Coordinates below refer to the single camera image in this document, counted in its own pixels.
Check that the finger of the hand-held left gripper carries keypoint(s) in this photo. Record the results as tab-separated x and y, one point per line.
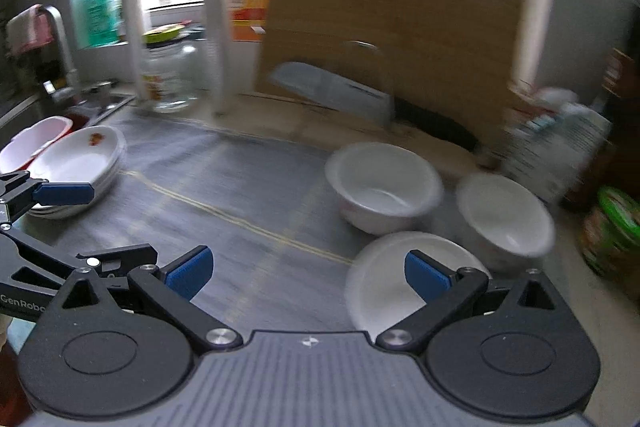
65	193
125	259

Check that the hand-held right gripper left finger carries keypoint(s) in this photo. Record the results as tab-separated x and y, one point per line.
190	272

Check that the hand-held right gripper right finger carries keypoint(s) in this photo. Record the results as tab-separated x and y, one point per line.
425	274

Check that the oval white deep plate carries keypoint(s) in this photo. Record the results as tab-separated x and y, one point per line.
75	157

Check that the white bowl with faint print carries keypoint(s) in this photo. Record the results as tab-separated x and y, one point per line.
380	287

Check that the round white plate fruit print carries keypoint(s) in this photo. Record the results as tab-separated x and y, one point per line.
111	179

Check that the white ceramic bowl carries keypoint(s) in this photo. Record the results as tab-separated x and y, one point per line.
505	222

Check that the white bowl with pink flower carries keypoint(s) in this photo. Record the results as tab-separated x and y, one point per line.
380	187

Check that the white and pink basin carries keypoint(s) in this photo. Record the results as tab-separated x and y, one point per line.
40	137

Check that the metal sink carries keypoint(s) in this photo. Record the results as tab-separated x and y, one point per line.
100	112

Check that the grey checked cloth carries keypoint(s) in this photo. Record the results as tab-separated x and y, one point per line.
225	187

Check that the metal faucet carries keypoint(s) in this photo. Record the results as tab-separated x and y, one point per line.
62	52

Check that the clear glass jar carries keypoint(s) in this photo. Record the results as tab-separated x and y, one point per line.
170	82

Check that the cling film roll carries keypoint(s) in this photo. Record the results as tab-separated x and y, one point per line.
217	32
135	47

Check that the red cloth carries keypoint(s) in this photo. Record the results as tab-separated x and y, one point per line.
30	29

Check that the crumpled clear plastic bag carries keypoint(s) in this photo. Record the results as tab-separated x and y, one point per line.
555	152

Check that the green dish soap bottle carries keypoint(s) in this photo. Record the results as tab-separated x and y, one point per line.
102	7

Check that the green lid jar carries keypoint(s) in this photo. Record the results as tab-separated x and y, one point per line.
612	232

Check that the red and white food packet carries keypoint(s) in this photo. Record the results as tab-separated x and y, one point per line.
540	99

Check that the wooden cutting board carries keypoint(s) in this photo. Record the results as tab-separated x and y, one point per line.
400	7

